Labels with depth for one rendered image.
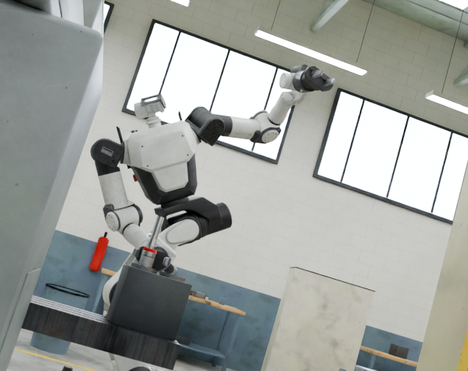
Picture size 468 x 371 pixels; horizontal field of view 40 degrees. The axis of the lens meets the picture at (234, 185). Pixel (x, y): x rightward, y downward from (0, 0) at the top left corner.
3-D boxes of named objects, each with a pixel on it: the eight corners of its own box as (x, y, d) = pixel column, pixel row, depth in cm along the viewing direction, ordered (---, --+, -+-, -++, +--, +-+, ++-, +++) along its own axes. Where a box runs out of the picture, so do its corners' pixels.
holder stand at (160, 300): (105, 317, 217) (124, 260, 220) (167, 334, 223) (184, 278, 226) (110, 323, 205) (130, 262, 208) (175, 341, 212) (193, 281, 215)
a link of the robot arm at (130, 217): (134, 256, 249) (107, 230, 260) (156, 249, 255) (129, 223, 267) (137, 234, 243) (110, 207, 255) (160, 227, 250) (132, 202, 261)
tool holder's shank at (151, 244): (146, 247, 218) (156, 216, 220) (154, 250, 218) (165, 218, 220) (146, 246, 215) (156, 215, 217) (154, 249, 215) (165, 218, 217)
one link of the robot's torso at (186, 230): (118, 316, 264) (193, 232, 278) (130, 324, 248) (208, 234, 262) (91, 291, 260) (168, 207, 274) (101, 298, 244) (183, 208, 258)
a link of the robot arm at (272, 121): (297, 110, 272) (279, 141, 285) (288, 93, 277) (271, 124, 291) (276, 110, 267) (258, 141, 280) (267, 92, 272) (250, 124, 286)
